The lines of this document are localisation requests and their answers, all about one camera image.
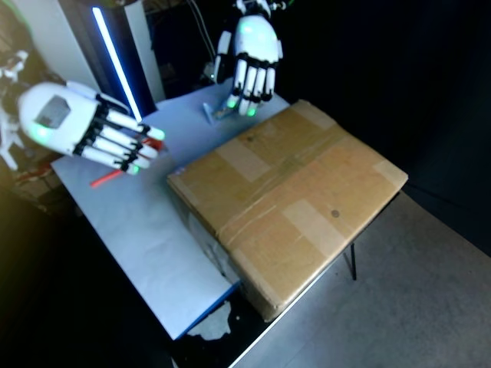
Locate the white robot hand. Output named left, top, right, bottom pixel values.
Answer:
left=213, top=15, right=285, bottom=117
left=17, top=79, right=166, bottom=176

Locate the white black column light strip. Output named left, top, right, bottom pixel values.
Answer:
left=22, top=0, right=166, bottom=118

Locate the brown taped cardboard box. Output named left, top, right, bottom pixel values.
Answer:
left=166, top=99, right=409, bottom=323

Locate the black table leg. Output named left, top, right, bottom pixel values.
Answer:
left=342, top=240, right=358, bottom=281

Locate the thin white cable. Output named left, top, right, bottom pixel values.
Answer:
left=191, top=0, right=216, bottom=64

